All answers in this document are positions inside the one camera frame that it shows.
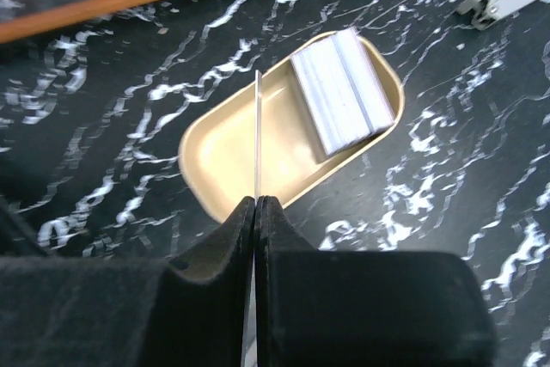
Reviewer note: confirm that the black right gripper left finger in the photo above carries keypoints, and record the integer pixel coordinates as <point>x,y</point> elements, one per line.
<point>186,311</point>

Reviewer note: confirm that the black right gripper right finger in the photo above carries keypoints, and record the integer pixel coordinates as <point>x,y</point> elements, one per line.
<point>363,308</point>

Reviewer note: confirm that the stack of white cards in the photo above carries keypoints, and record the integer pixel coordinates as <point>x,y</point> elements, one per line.
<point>342,91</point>

